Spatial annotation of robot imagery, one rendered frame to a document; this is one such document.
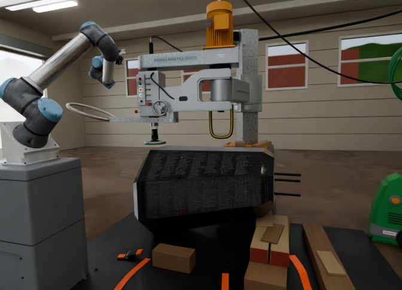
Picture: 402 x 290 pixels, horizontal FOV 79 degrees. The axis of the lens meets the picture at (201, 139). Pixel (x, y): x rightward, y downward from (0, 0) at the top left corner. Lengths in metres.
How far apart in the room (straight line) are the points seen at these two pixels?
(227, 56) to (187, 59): 0.36
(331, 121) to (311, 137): 0.72
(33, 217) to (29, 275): 0.34
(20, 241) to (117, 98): 8.54
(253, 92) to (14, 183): 2.19
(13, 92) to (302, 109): 7.48
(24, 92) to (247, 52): 2.09
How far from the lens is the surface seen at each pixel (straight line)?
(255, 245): 1.81
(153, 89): 2.34
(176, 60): 2.31
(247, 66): 2.84
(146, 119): 2.41
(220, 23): 2.26
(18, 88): 1.76
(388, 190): 2.57
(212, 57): 2.24
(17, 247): 1.82
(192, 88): 2.25
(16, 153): 1.80
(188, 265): 1.92
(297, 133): 8.21
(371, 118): 8.60
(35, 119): 1.71
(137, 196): 2.14
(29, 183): 1.63
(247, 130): 2.80
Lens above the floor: 1.11
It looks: 5 degrees down
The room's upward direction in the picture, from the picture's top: 1 degrees counter-clockwise
